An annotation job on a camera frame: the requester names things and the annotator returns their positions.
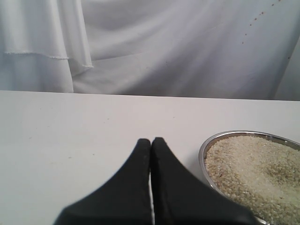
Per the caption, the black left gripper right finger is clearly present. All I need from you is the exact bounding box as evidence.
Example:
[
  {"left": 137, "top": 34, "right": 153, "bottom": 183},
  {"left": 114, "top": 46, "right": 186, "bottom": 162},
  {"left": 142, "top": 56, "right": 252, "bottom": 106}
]
[{"left": 150, "top": 137, "right": 258, "bottom": 225}]

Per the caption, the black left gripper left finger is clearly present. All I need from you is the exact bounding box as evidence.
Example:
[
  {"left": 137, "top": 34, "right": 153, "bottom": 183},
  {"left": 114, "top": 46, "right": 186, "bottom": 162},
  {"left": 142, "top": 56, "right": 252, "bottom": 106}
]
[{"left": 54, "top": 139, "right": 152, "bottom": 225}]

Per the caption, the white cloth backdrop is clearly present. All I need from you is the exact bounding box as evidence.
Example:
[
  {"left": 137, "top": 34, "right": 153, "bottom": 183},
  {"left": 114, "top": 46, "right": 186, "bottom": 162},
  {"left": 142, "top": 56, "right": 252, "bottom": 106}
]
[{"left": 0, "top": 0, "right": 300, "bottom": 101}]

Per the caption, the round steel rice tray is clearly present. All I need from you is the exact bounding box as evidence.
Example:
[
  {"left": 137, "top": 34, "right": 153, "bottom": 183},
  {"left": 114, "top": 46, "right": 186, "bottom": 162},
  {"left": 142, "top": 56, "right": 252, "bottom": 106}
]
[{"left": 198, "top": 130, "right": 300, "bottom": 225}]

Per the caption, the rice heap in tray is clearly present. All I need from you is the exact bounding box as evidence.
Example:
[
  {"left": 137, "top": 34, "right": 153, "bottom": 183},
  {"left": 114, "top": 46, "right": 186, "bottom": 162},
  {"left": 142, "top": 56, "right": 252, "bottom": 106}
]
[{"left": 204, "top": 136, "right": 300, "bottom": 225}]

